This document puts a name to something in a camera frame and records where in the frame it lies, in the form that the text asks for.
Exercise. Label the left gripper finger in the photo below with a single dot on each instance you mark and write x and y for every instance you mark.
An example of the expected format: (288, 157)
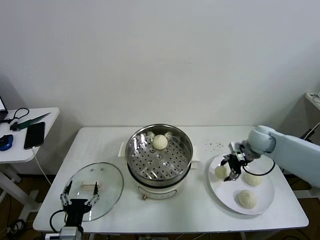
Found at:
(93, 197)
(65, 197)

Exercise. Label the blue computer mouse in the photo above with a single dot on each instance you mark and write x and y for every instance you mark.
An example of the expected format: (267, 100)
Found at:
(6, 142)

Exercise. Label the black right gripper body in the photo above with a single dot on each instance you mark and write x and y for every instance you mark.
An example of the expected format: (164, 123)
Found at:
(237, 163)

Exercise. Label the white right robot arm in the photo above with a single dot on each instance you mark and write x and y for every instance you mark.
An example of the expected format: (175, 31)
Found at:
(287, 150)

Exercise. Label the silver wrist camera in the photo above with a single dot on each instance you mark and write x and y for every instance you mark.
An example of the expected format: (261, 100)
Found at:
(241, 150)
(52, 236)

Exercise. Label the round glass pot lid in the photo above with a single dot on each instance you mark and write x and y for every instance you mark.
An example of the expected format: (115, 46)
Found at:
(110, 180)

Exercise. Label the open laptop lit screen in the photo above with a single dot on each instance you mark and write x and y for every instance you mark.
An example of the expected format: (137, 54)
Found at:
(2, 102)

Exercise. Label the white power strip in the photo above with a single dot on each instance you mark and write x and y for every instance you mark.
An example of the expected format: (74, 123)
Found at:
(313, 98)

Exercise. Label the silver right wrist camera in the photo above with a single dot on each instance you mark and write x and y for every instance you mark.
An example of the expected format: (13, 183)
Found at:
(241, 150)

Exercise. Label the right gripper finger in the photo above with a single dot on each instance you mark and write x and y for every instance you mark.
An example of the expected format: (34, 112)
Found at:
(226, 158)
(232, 176)

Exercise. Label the white steamed baozi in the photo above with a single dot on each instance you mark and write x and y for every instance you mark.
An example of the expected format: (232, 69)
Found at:
(253, 180)
(160, 142)
(247, 199)
(220, 173)

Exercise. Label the small black adapter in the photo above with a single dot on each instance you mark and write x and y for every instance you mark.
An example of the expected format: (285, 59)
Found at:
(15, 126)

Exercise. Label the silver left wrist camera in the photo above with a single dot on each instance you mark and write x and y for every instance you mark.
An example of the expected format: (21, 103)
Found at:
(52, 236)

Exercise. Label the white side table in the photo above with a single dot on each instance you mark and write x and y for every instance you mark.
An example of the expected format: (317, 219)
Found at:
(15, 156)

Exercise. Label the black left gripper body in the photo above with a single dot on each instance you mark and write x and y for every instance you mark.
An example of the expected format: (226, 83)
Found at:
(76, 210)

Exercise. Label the black smartphone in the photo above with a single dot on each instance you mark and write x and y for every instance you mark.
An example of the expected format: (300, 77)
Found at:
(35, 135)

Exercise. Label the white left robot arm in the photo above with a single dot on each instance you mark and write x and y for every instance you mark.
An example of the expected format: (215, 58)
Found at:
(71, 233)

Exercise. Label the white stand foot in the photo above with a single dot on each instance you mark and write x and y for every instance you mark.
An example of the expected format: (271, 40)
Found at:
(302, 194)

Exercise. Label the round white plate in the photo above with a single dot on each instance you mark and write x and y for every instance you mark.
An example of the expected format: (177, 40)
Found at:
(262, 202)

